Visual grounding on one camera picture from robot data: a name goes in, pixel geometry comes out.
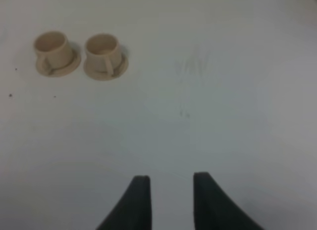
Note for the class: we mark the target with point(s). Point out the beige teacup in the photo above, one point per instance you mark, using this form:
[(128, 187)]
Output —
[(53, 52), (103, 53)]

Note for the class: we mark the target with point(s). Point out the beige cup saucer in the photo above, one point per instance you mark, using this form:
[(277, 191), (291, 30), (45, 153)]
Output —
[(103, 76), (69, 67)]

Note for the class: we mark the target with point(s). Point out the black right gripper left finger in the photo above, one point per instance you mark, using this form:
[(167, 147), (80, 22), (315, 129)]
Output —
[(133, 210)]

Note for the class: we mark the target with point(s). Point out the beige left teacup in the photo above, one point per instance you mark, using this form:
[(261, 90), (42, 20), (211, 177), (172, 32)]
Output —
[(53, 52)]

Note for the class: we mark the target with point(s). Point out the beige right cup saucer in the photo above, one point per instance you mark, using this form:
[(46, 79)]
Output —
[(103, 76)]

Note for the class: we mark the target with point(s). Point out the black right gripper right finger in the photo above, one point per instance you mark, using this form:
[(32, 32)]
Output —
[(214, 210)]

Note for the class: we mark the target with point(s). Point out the beige left cup saucer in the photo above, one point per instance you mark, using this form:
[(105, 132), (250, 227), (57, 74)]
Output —
[(69, 67)]

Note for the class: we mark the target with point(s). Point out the beige right teacup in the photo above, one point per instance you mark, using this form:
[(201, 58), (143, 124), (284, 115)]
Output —
[(103, 53)]

